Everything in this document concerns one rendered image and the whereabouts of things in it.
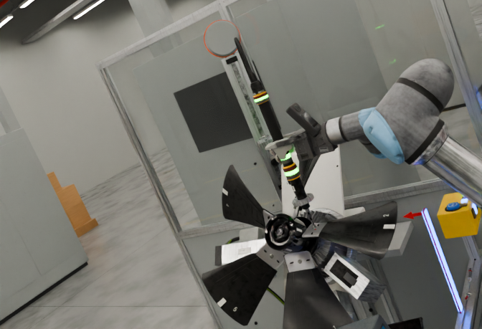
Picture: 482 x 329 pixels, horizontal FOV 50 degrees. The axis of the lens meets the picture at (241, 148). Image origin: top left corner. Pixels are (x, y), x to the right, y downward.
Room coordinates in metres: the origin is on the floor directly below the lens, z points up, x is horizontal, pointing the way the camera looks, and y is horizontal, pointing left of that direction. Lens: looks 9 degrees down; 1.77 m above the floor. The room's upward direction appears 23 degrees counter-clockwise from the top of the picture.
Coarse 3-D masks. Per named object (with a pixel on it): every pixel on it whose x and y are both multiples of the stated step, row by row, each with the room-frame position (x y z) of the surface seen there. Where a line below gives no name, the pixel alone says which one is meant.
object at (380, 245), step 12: (384, 204) 1.50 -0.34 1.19; (396, 204) 1.47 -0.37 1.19; (348, 216) 1.54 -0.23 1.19; (360, 216) 1.51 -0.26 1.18; (372, 216) 1.47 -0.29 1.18; (396, 216) 1.42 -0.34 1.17; (324, 228) 1.52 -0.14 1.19; (336, 228) 1.49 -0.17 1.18; (348, 228) 1.47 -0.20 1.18; (360, 228) 1.44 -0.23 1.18; (372, 228) 1.42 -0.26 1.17; (336, 240) 1.44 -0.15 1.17; (348, 240) 1.42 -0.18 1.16; (360, 240) 1.40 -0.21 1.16; (372, 240) 1.38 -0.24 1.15; (384, 240) 1.36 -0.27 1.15; (372, 252) 1.35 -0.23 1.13; (384, 252) 1.33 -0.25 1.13
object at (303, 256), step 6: (300, 252) 1.56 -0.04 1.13; (306, 252) 1.56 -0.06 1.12; (288, 258) 1.54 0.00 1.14; (294, 258) 1.54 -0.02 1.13; (300, 258) 1.55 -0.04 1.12; (306, 258) 1.55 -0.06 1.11; (288, 264) 1.52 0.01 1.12; (294, 264) 1.53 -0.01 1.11; (300, 264) 1.53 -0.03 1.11; (306, 264) 1.53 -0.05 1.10; (312, 264) 1.53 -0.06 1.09; (288, 270) 1.51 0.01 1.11; (294, 270) 1.51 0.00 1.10
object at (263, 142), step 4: (264, 136) 2.21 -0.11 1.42; (268, 136) 2.21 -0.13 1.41; (260, 140) 2.19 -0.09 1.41; (264, 140) 2.15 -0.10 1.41; (268, 140) 2.12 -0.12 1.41; (272, 140) 2.12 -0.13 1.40; (260, 144) 2.12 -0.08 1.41; (264, 144) 2.12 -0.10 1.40; (260, 148) 2.15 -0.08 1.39; (264, 148) 2.12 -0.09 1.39; (264, 152) 2.12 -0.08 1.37; (268, 152) 2.12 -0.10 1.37; (264, 156) 2.13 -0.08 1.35; (268, 156) 2.12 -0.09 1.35
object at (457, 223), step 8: (448, 200) 1.62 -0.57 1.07; (456, 200) 1.59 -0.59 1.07; (440, 208) 1.58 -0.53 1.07; (464, 208) 1.52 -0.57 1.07; (440, 216) 1.54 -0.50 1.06; (448, 216) 1.53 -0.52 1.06; (456, 216) 1.52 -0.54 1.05; (464, 216) 1.50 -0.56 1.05; (472, 216) 1.50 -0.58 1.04; (480, 216) 1.59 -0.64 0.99; (440, 224) 1.55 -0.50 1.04; (448, 224) 1.54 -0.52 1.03; (456, 224) 1.52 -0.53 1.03; (464, 224) 1.51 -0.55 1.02; (472, 224) 1.50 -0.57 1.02; (448, 232) 1.54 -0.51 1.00; (456, 232) 1.53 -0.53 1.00; (464, 232) 1.51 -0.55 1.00; (472, 232) 1.50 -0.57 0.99
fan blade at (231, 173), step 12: (228, 168) 1.84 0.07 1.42; (228, 180) 1.83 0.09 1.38; (240, 180) 1.77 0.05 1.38; (228, 192) 1.84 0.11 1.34; (240, 192) 1.77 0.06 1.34; (240, 204) 1.78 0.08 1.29; (252, 204) 1.72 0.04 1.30; (228, 216) 1.86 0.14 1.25; (240, 216) 1.81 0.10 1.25; (252, 216) 1.75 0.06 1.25; (264, 228) 1.72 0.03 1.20
